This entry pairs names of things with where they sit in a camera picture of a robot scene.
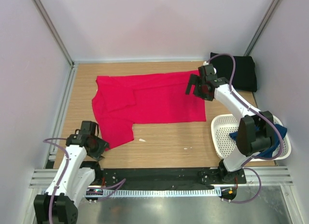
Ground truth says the red t shirt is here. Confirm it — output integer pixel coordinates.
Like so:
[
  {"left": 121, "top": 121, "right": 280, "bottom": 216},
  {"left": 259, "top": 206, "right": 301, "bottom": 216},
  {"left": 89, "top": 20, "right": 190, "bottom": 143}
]
[{"left": 92, "top": 70, "right": 206, "bottom": 149}]

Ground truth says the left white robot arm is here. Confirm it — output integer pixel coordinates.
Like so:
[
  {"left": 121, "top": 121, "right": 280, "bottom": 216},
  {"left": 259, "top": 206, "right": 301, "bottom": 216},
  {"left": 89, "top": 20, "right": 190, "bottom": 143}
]
[{"left": 33, "top": 121, "right": 109, "bottom": 224}]

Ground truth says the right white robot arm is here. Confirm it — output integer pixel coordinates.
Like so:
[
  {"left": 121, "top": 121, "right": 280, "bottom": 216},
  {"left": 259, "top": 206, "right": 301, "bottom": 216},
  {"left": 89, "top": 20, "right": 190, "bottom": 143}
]
[{"left": 185, "top": 64, "right": 283, "bottom": 183}]

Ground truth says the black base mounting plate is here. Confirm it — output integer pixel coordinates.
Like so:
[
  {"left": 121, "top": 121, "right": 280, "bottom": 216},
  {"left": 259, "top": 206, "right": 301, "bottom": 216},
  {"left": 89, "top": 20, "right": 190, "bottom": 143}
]
[{"left": 101, "top": 167, "right": 247, "bottom": 186}]

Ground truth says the folded black t shirt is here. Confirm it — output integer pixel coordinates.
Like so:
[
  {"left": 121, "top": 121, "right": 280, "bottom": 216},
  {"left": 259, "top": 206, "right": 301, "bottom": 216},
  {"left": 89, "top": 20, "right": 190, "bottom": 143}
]
[{"left": 211, "top": 55, "right": 257, "bottom": 92}]

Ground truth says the blue t shirt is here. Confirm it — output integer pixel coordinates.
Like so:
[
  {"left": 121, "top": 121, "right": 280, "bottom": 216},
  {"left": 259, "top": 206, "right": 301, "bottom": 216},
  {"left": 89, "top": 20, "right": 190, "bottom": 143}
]
[{"left": 229, "top": 124, "right": 287, "bottom": 159}]

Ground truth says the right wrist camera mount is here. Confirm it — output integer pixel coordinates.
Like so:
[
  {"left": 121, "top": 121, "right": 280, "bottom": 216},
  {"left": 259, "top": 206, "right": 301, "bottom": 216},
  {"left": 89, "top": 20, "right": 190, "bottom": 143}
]
[{"left": 203, "top": 61, "right": 217, "bottom": 74}]

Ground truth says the right aluminium corner post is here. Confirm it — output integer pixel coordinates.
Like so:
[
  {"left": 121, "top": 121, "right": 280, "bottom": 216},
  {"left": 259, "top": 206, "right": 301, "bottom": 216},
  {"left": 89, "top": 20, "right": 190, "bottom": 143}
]
[{"left": 244, "top": 0, "right": 282, "bottom": 56}]

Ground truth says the aluminium corner post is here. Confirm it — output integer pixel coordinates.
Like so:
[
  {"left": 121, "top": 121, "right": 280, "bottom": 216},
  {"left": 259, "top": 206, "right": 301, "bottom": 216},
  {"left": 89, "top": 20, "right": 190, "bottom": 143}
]
[
  {"left": 32, "top": 0, "right": 74, "bottom": 67},
  {"left": 244, "top": 0, "right": 282, "bottom": 56}
]

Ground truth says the white slotted cable duct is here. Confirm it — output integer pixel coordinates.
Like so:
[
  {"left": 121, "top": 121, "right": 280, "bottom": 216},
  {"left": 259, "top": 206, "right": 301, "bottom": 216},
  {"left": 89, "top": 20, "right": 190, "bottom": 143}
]
[{"left": 110, "top": 187, "right": 222, "bottom": 198}]

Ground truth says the aluminium front rail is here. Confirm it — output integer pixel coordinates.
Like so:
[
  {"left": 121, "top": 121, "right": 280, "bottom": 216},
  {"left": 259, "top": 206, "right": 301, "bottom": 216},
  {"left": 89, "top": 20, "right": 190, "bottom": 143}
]
[{"left": 29, "top": 166, "right": 293, "bottom": 189}]

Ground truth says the left aluminium corner post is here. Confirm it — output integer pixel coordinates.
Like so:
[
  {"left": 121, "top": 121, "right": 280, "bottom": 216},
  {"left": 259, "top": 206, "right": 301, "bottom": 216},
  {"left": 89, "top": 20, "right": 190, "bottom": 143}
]
[{"left": 32, "top": 0, "right": 74, "bottom": 67}]

